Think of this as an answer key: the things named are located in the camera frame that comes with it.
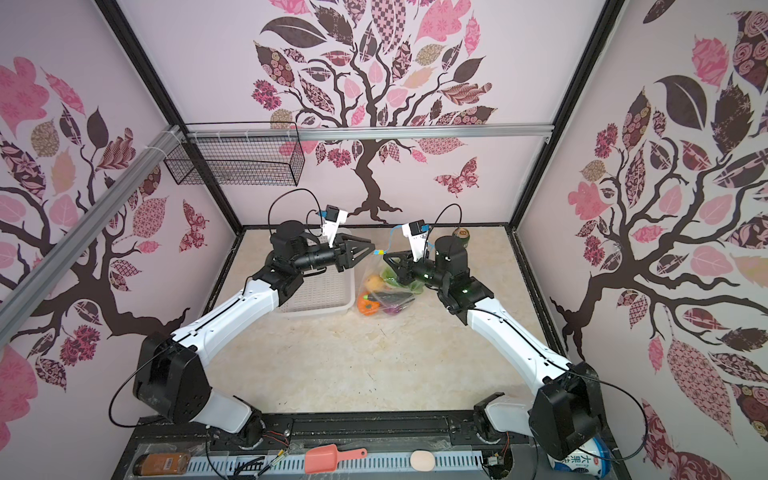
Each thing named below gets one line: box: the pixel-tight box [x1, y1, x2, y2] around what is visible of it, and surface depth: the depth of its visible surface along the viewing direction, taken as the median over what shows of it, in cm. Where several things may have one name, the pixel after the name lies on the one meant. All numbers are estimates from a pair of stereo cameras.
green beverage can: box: [454, 228, 470, 242], surface depth 106 cm
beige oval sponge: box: [410, 450, 436, 472], surface depth 71 cm
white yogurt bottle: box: [546, 436, 612, 480], surface depth 66 cm
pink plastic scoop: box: [304, 444, 368, 474], surface depth 71 cm
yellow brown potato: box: [364, 274, 385, 292], surface depth 90 cm
